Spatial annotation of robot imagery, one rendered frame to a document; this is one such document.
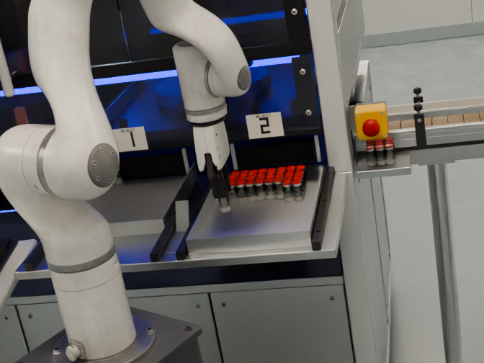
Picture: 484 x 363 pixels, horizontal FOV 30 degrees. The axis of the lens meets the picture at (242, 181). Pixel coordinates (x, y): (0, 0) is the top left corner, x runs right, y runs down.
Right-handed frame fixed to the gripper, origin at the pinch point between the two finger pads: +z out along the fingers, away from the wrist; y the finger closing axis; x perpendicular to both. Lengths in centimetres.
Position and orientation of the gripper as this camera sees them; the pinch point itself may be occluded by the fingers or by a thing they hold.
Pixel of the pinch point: (221, 186)
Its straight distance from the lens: 190.7
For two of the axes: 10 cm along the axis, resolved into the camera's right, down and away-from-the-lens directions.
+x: 9.7, -0.7, -2.5
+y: -1.9, 4.3, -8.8
